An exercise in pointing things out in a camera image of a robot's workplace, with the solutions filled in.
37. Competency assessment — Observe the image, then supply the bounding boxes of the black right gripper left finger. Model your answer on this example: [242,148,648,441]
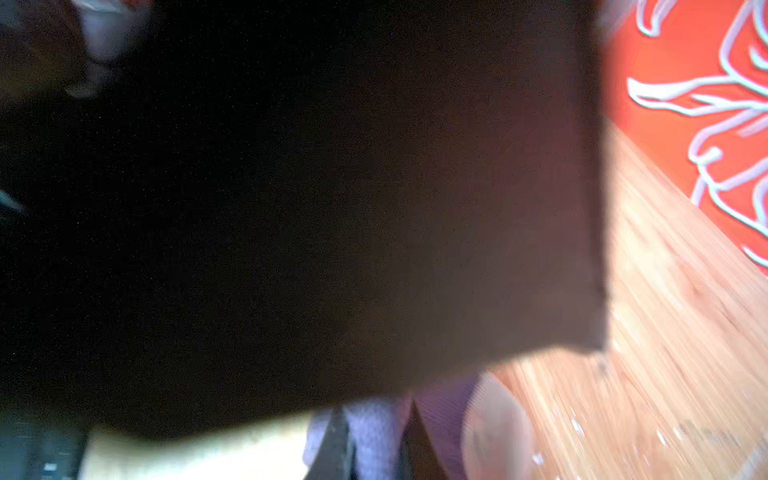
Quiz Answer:
[305,408,356,480]

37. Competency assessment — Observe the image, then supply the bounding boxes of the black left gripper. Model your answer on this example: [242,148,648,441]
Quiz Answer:
[1,1,607,438]

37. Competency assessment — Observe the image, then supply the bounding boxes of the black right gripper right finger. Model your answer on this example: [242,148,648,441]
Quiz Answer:
[401,404,448,480]

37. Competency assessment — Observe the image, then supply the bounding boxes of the purple striped sock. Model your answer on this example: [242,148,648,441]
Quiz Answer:
[302,371,535,480]

